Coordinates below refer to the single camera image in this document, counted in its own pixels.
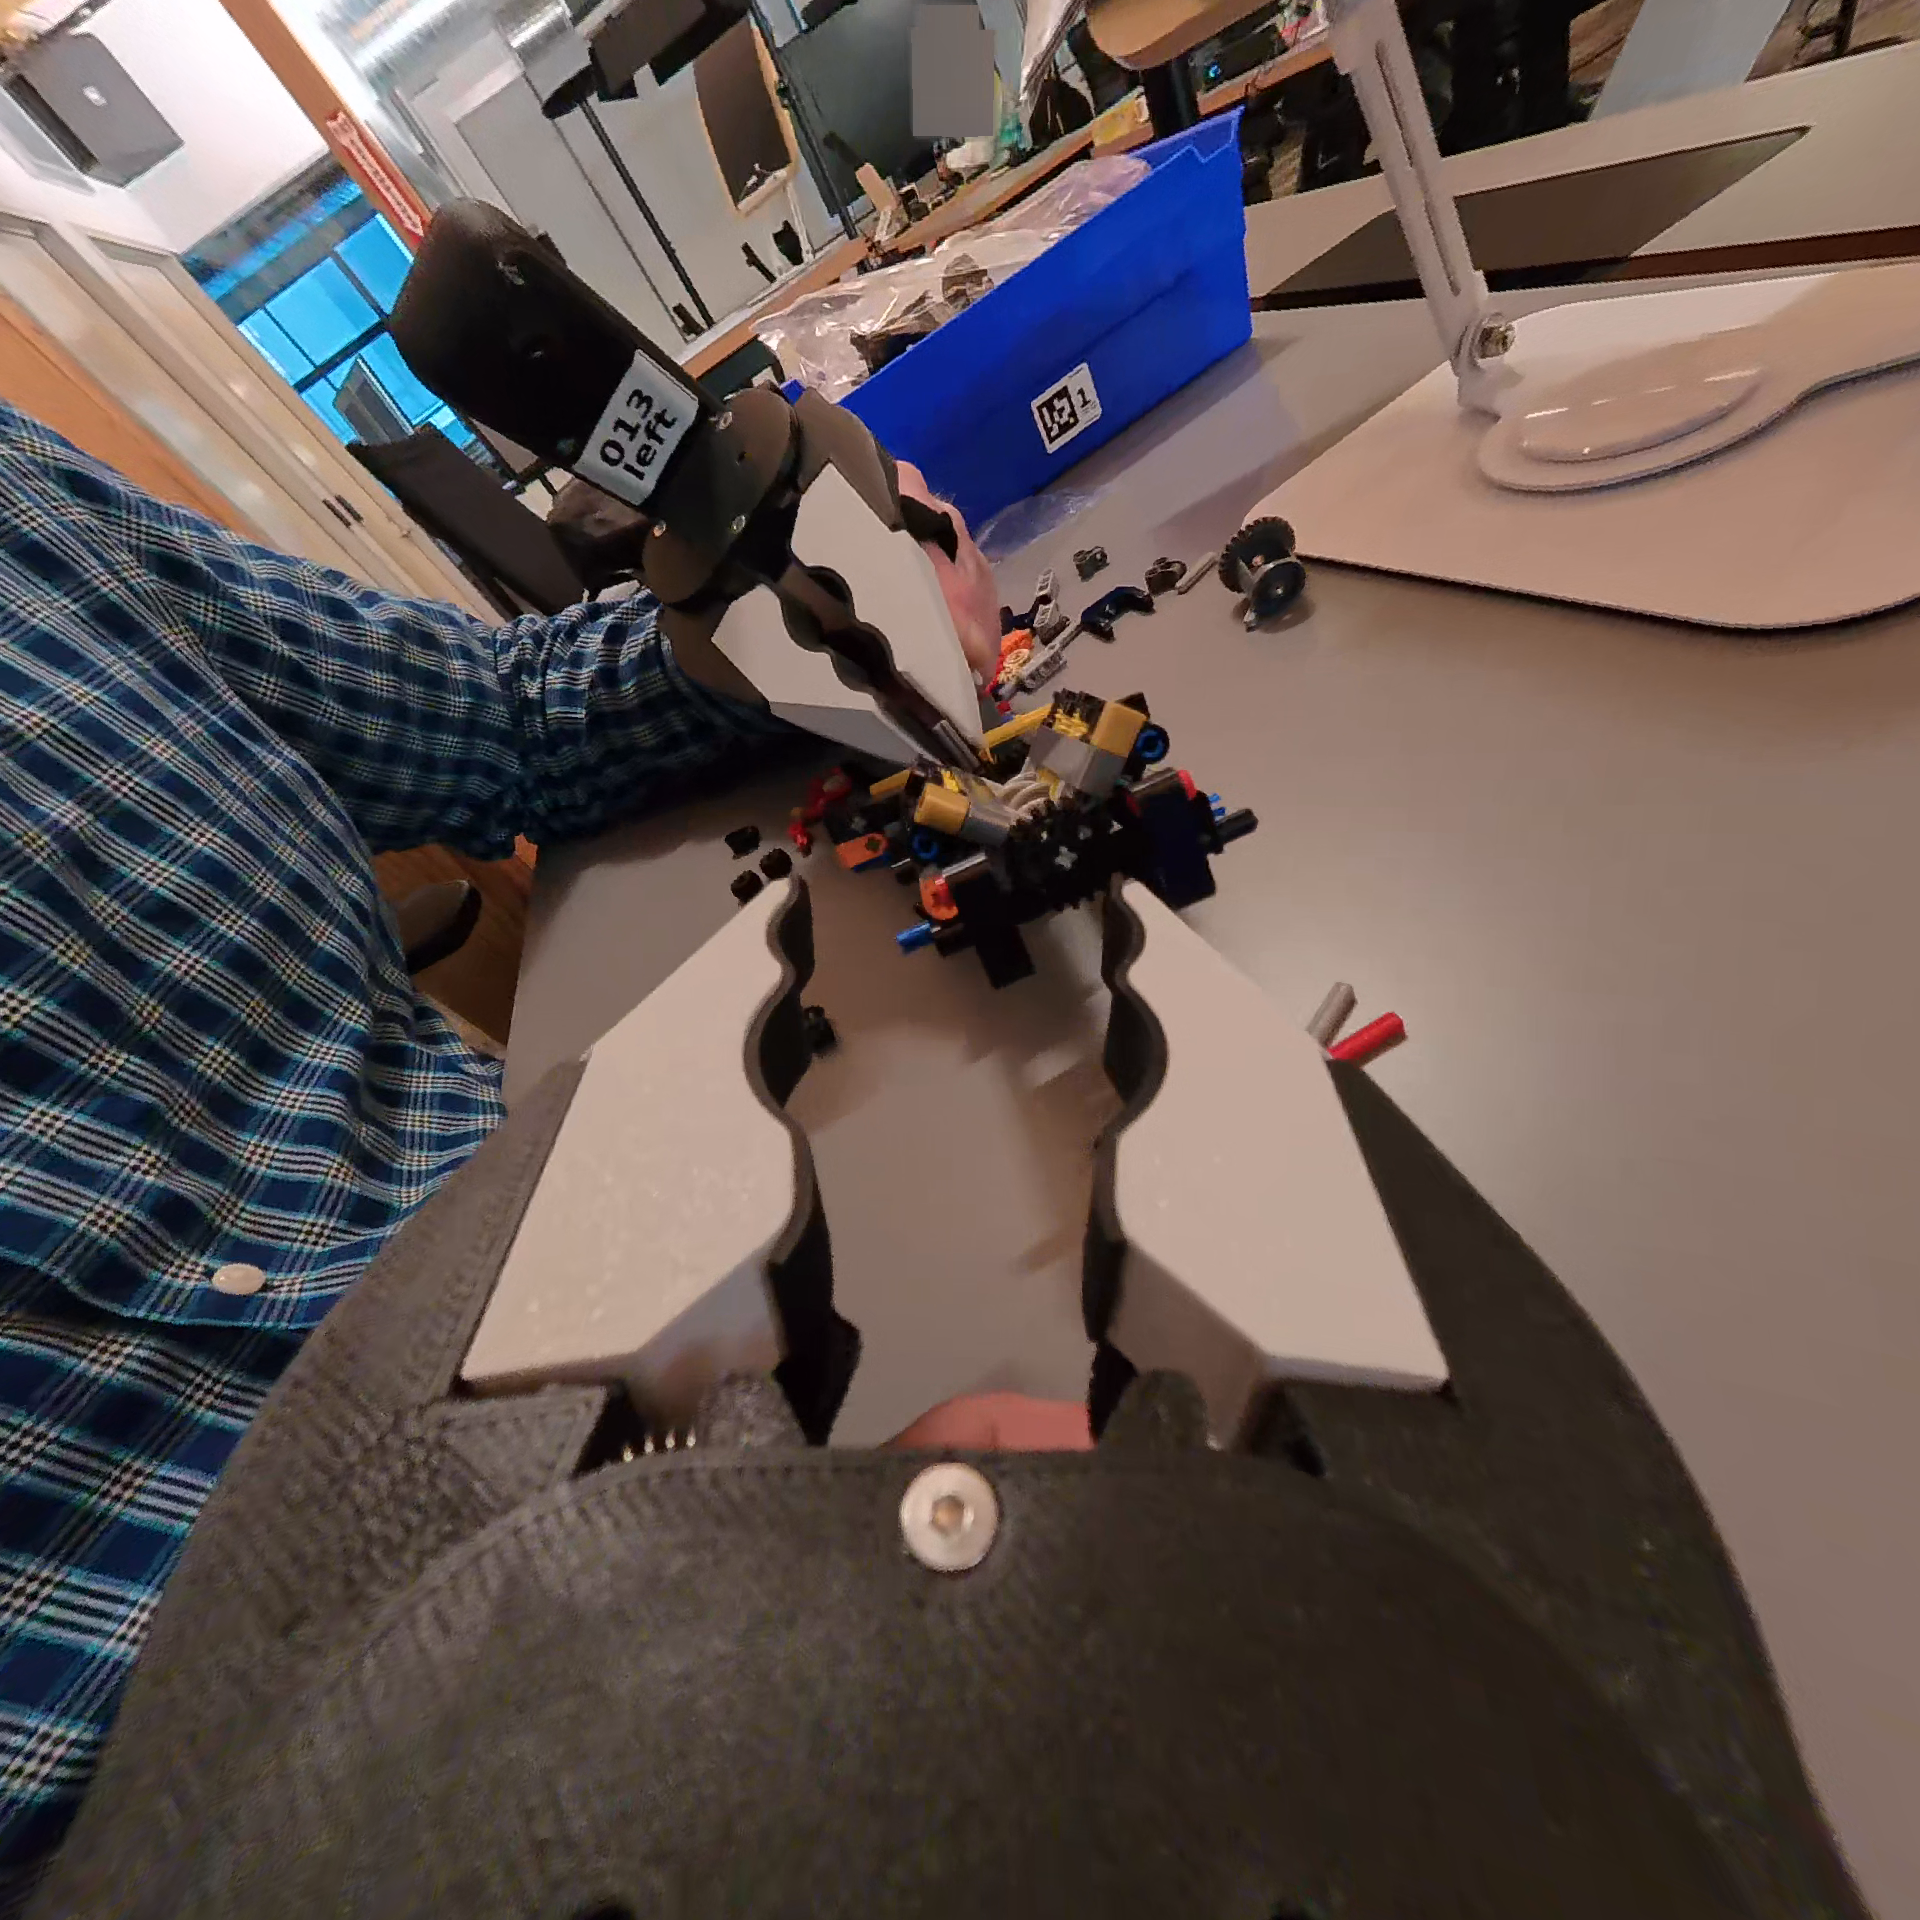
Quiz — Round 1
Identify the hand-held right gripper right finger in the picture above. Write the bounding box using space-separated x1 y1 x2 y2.
1084 879 1451 1442

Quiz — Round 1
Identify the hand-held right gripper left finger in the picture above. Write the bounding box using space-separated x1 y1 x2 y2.
458 873 863 1448

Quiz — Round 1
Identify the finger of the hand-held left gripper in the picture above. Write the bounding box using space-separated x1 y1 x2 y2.
709 574 968 758
786 464 992 752

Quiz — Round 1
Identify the partly built lego vehicle chassis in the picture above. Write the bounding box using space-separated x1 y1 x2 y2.
790 688 1259 991

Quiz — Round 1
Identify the person's left forearm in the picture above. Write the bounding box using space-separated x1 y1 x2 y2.
358 587 788 864

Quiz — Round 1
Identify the dark grey lego gear assembly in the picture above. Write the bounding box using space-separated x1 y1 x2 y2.
1218 517 1309 633

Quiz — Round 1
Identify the person's left hand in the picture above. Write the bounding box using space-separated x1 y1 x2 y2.
932 514 1003 694

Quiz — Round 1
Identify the black office chair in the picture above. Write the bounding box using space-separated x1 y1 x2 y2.
347 422 589 618

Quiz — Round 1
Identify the clear plastic bag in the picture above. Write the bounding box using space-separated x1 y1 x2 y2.
747 158 1162 395

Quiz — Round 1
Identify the wood framed mirror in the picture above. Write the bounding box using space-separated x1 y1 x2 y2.
690 17 806 224

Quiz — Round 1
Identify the blue bin with square tag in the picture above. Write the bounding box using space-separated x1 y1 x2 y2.
779 104 1258 529

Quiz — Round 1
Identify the blue plaid shirt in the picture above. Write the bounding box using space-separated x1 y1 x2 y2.
0 402 518 1869

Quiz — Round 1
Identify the grey wall box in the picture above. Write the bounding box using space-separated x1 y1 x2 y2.
0 30 186 190

